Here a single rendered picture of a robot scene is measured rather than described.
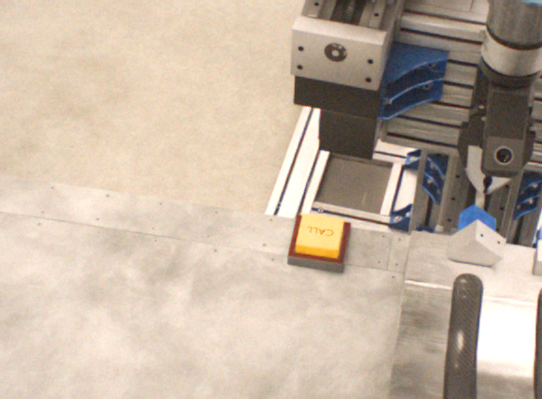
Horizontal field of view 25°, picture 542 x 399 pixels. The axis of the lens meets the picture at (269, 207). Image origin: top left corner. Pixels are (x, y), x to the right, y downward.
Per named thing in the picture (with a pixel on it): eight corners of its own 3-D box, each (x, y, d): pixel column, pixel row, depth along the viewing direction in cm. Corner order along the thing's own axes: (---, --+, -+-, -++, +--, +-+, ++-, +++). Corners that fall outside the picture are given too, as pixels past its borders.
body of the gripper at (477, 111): (529, 110, 153) (548, 34, 144) (526, 157, 148) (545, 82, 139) (467, 101, 154) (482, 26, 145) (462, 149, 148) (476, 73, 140)
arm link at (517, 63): (552, 54, 135) (477, 45, 136) (544, 85, 139) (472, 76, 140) (554, 12, 140) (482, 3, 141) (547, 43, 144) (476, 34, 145)
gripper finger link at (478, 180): (486, 166, 159) (497, 114, 153) (483, 199, 156) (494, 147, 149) (462, 163, 160) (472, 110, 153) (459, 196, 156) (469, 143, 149)
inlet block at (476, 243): (454, 186, 171) (481, 168, 167) (479, 205, 173) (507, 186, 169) (446, 257, 162) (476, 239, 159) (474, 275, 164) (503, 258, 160)
